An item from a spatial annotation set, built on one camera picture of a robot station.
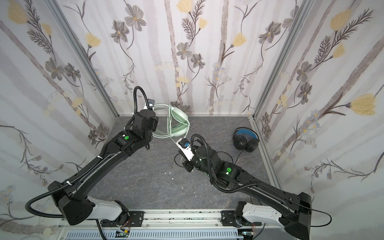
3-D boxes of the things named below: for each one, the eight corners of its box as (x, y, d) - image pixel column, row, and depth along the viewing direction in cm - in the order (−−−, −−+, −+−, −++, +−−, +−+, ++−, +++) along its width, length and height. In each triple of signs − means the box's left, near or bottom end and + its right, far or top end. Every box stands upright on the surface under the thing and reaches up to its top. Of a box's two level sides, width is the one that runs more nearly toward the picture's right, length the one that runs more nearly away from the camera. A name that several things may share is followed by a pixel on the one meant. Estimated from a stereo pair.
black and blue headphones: (235, 152, 101) (238, 145, 94) (231, 130, 114) (233, 122, 107) (260, 153, 101) (265, 145, 94) (253, 130, 114) (257, 123, 107)
